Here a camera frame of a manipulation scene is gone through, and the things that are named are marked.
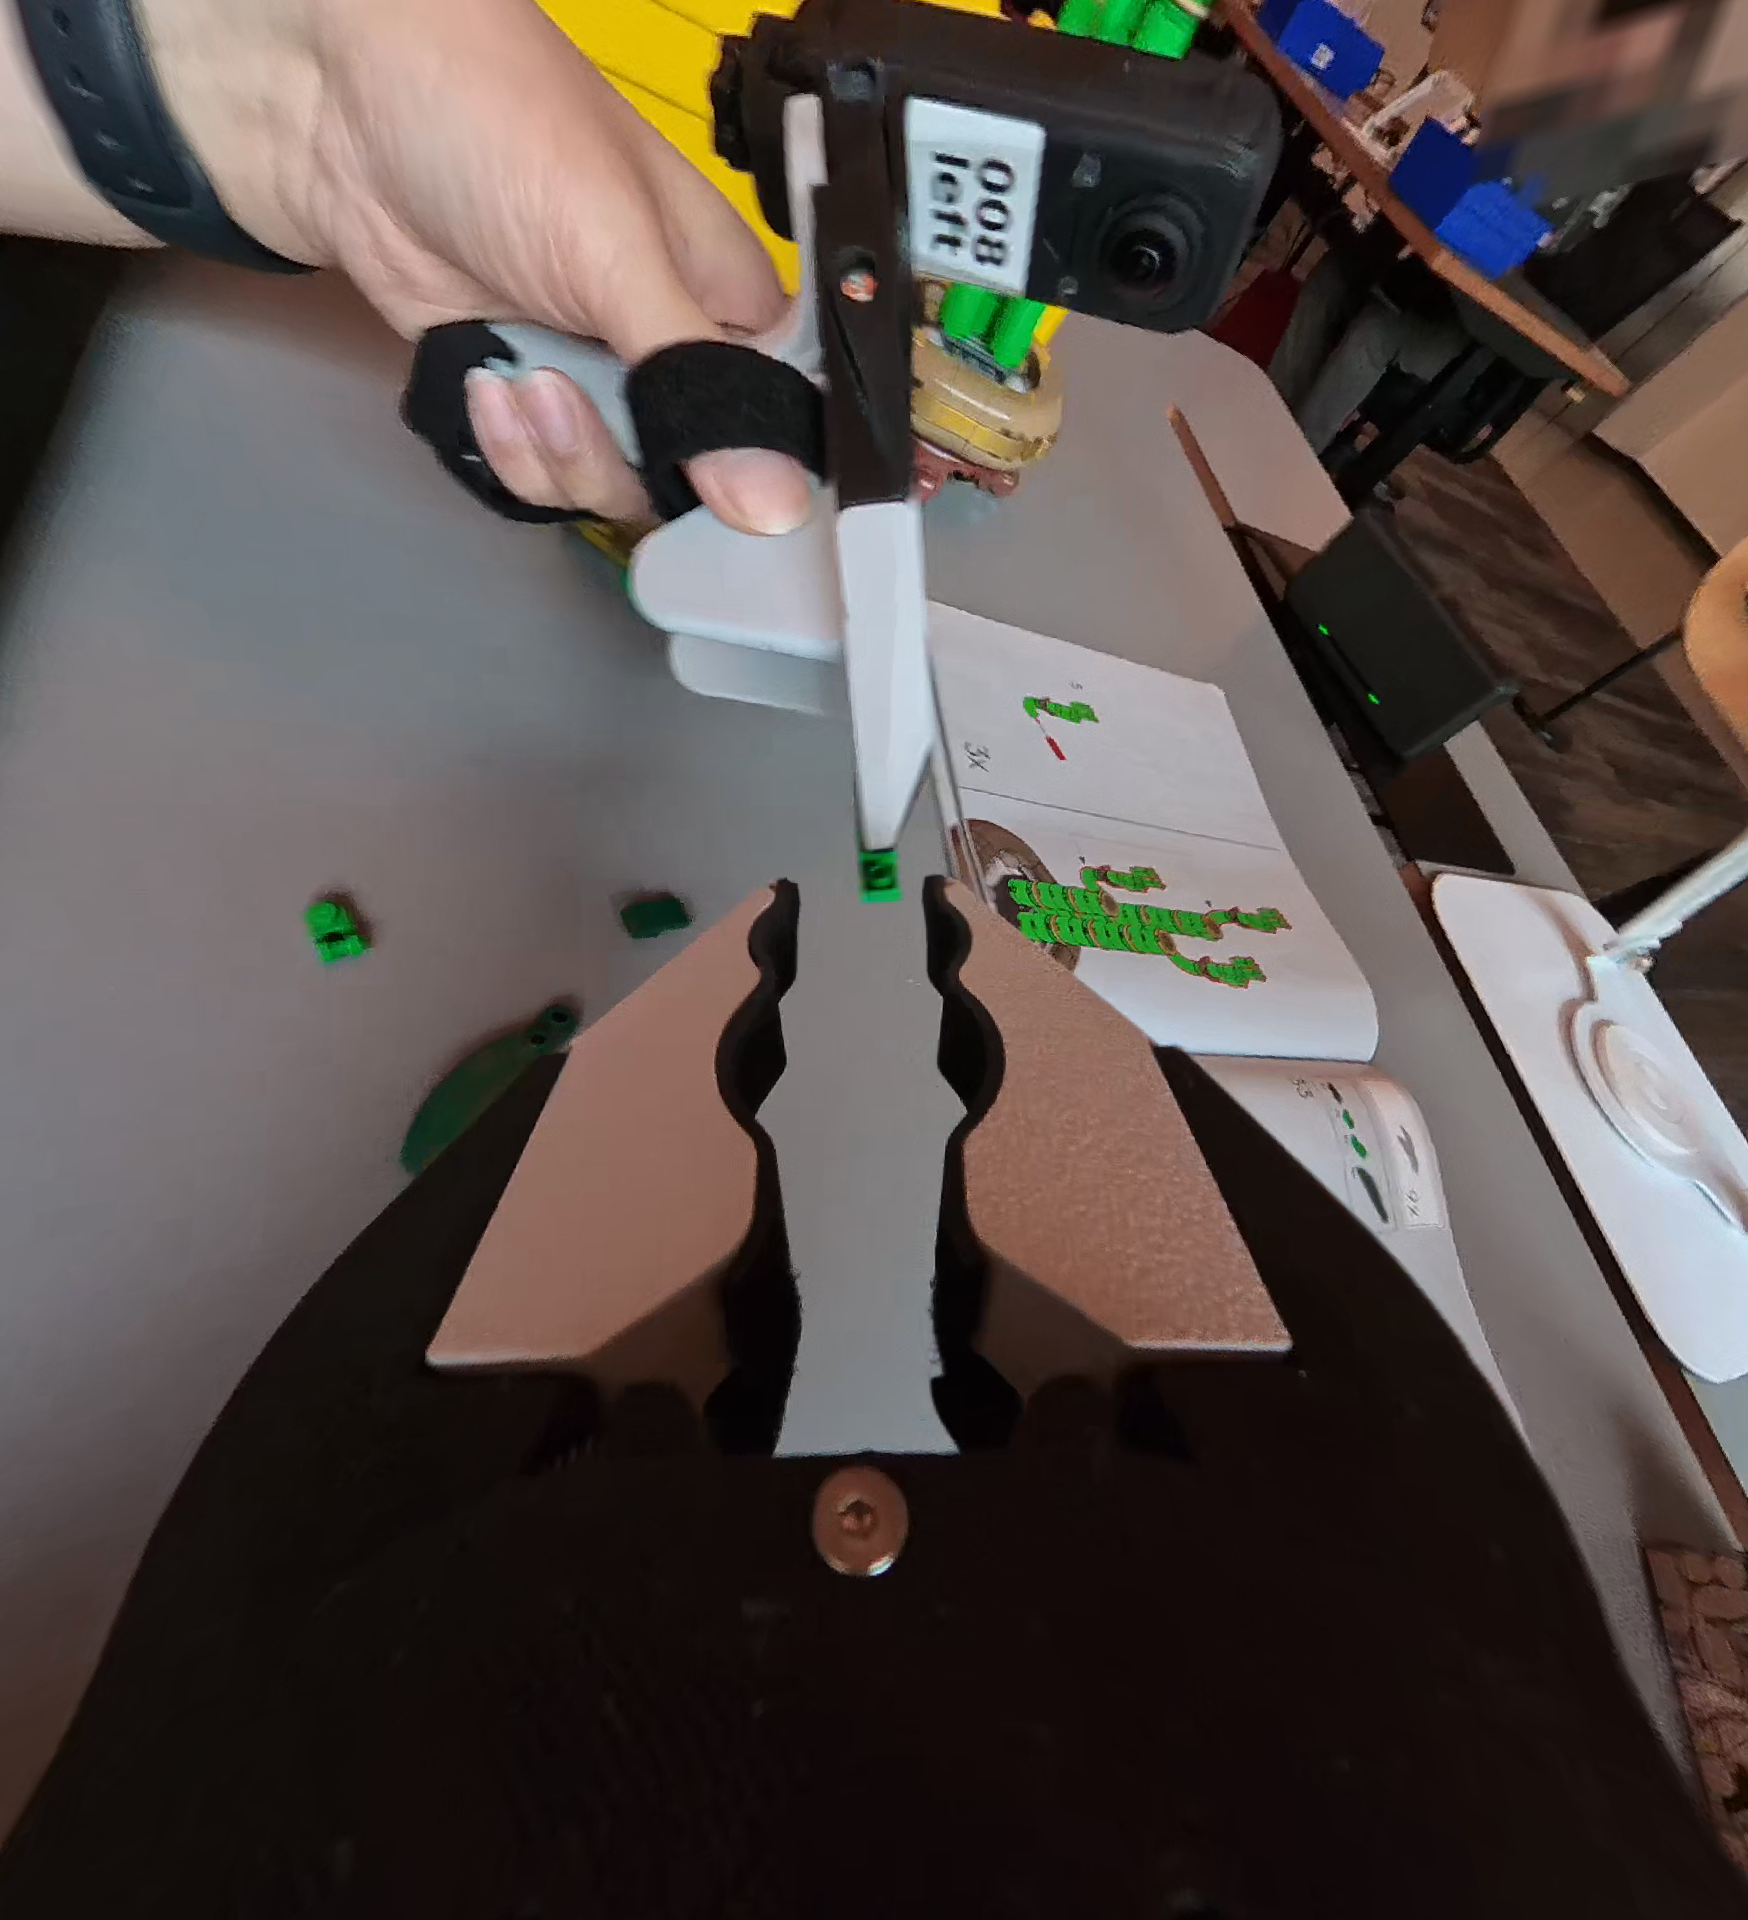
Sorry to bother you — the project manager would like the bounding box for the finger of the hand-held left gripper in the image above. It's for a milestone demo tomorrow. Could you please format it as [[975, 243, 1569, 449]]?
[[666, 639, 851, 708], [630, 498, 939, 867]]

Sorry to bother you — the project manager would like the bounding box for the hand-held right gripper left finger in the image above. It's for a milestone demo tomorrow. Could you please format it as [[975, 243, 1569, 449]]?
[[426, 879, 803, 1447]]

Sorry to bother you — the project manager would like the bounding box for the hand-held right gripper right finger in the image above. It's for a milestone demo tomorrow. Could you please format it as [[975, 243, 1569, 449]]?
[[924, 877, 1293, 1447]]

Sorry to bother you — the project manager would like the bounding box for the dark green leaf piece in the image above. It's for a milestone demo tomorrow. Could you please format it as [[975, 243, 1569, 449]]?
[[397, 1005, 578, 1176]]

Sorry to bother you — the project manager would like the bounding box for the yellow plastic parts bin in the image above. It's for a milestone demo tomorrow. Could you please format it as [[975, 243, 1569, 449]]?
[[536, 0, 817, 301]]

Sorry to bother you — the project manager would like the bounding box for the black bamboo set box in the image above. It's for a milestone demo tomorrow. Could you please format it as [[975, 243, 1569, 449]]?
[[1639, 1546, 1748, 1920]]

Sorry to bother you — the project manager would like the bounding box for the person's left hand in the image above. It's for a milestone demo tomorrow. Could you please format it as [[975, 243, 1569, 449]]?
[[139, 0, 832, 538]]

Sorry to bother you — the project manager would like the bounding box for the blue plastic bin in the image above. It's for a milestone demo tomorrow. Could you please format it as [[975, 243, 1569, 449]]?
[[1389, 120, 1551, 274], [1257, 0, 1388, 103]]

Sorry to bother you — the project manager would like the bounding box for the green bamboo brick model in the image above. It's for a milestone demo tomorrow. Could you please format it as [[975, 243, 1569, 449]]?
[[897, 0, 1219, 520]]

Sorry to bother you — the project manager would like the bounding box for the open instruction booklet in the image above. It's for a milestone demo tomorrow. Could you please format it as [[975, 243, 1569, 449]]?
[[921, 601, 1530, 1441]]

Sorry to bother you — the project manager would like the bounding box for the long background table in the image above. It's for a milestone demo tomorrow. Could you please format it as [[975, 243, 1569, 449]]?
[[1219, 0, 1635, 399]]

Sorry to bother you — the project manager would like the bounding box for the black electronic box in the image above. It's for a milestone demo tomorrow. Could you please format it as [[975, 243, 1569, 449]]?
[[1284, 511, 1518, 765]]

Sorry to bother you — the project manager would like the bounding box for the white document stand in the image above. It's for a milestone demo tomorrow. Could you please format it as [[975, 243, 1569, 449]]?
[[1433, 487, 1748, 1383]]

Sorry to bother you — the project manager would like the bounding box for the black wrist band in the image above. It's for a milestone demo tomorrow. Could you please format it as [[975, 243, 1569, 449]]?
[[10, 0, 319, 279]]

